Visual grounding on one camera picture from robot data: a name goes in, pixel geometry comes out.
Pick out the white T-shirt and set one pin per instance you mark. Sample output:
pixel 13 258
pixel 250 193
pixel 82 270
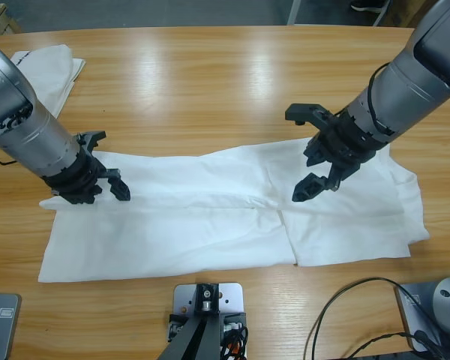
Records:
pixel 48 75
pixel 210 225

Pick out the white metal table leg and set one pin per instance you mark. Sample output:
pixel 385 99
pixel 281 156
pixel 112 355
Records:
pixel 294 13
pixel 384 13

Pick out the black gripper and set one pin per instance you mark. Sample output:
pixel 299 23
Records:
pixel 345 146
pixel 78 180

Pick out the black shoe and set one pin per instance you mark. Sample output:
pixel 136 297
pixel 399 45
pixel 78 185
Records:
pixel 369 5

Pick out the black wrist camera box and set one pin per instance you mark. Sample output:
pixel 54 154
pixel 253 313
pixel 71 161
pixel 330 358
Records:
pixel 93 138
pixel 303 112

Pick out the white block with dark post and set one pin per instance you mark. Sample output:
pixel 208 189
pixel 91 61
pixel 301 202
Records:
pixel 230 296

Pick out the wooden pallet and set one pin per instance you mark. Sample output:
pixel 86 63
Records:
pixel 0 20

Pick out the brown cardboard box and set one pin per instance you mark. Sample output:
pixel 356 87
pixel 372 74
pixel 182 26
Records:
pixel 408 13

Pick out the grey base plate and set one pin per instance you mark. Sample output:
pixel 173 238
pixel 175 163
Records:
pixel 412 311
pixel 2 326

